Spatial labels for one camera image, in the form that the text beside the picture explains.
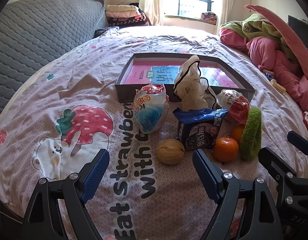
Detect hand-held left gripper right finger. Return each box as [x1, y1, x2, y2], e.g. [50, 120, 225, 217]
[192, 149, 284, 240]

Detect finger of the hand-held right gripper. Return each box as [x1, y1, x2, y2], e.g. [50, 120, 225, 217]
[287, 131, 308, 155]
[258, 147, 297, 180]

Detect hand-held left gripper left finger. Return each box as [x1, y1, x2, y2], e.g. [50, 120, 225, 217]
[21, 148, 110, 240]

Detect orange mandarin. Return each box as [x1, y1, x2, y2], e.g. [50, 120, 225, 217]
[213, 135, 240, 162]
[230, 124, 245, 144]

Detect tan walnut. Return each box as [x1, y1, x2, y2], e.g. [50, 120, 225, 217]
[157, 139, 185, 165]

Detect blue cookie packet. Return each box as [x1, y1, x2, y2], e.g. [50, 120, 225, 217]
[173, 107, 229, 151]

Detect green fuzzy hair band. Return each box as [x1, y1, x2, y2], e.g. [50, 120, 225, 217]
[240, 107, 262, 161]

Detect red egg toy packet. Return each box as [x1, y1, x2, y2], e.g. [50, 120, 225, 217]
[216, 89, 251, 125]

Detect blue egg toy packet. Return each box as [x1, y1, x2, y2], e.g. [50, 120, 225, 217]
[133, 83, 167, 134]

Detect white pouch with black trim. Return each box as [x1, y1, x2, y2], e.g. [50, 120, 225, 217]
[173, 55, 221, 112]

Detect dark grey shallow cardboard box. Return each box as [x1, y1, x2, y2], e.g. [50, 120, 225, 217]
[115, 53, 256, 104]

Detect yellow snack packet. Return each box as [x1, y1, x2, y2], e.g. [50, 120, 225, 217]
[270, 79, 287, 94]

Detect pink quilt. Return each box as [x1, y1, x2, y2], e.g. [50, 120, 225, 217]
[218, 27, 308, 110]

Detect salmon quilted mat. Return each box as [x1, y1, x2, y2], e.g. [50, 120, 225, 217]
[245, 4, 308, 80]

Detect pink book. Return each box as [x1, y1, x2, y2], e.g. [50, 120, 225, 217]
[129, 60, 242, 89]

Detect black screen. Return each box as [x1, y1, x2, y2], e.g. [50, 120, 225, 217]
[288, 15, 308, 55]

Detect green blanket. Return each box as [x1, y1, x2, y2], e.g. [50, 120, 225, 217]
[220, 13, 298, 60]

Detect dark patterned pillow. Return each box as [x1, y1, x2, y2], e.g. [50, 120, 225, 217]
[94, 26, 119, 38]

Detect grey quilted headboard cover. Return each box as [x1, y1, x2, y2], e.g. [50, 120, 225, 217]
[0, 0, 109, 120]

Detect folded patterned cloth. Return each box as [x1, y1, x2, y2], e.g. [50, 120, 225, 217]
[200, 12, 218, 22]

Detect cream curtain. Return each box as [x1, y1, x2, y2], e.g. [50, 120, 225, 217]
[140, 0, 166, 27]
[215, 0, 232, 34]

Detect stack of folded blankets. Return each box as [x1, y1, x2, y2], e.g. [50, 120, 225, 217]
[105, 4, 151, 28]

